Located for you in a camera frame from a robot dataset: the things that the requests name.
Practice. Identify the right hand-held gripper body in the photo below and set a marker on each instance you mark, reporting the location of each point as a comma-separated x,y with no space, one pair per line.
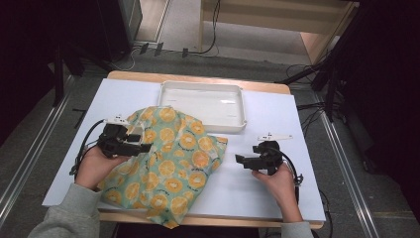
269,158

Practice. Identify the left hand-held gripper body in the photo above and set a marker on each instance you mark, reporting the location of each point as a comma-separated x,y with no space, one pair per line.
112,143

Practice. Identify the orange-print green cloth bag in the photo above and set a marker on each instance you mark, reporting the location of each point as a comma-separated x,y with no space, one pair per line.
171,165

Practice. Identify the white plastic tray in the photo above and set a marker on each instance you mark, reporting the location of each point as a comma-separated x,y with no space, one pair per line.
203,105

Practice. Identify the person's right hand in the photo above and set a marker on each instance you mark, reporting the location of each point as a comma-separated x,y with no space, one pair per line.
280,186

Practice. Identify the person's left hand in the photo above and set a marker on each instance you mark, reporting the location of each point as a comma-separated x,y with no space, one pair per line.
94,168

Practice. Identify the white board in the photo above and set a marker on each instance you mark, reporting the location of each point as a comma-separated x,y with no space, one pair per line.
264,195

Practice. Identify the black bent bar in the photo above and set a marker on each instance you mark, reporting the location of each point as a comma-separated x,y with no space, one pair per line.
80,115

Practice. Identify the black stand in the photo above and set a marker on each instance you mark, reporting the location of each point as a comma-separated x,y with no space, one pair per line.
330,66
59,76

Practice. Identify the wooden table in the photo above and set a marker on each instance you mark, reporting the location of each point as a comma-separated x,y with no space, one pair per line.
198,78

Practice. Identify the row of black plugs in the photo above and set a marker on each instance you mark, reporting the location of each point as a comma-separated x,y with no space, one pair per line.
158,49

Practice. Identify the black cabinet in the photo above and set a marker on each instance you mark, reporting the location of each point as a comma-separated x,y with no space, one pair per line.
120,26

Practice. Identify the light wooden shelf unit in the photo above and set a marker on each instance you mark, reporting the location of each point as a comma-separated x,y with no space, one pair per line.
264,20

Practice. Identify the metal floor rail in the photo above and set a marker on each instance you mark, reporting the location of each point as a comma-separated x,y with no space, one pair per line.
346,165
29,155

